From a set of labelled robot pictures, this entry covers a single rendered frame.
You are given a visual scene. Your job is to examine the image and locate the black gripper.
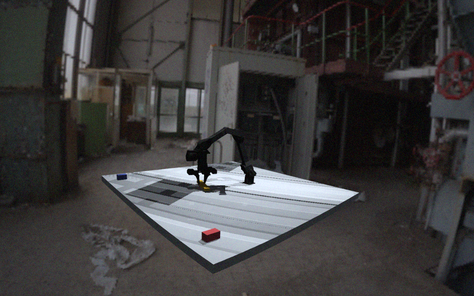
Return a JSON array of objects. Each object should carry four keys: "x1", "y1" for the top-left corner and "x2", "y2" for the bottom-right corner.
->
[{"x1": 187, "y1": 161, "x2": 217, "y2": 184}]

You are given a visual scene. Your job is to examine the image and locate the yellow bar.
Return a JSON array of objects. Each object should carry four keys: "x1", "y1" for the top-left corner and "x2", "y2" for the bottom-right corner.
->
[{"x1": 199, "y1": 180, "x2": 210, "y2": 191}]

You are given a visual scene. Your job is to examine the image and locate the red rectangular block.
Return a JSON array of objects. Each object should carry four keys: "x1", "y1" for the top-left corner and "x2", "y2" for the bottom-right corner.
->
[{"x1": 202, "y1": 228, "x2": 221, "y2": 243}]

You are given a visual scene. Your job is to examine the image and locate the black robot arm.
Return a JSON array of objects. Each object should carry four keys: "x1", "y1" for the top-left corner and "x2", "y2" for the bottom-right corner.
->
[{"x1": 186, "y1": 127, "x2": 257, "y2": 185}]

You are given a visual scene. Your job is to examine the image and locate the blue rectangular block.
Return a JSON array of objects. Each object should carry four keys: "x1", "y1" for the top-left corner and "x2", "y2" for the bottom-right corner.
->
[{"x1": 116, "y1": 173, "x2": 127, "y2": 180}]

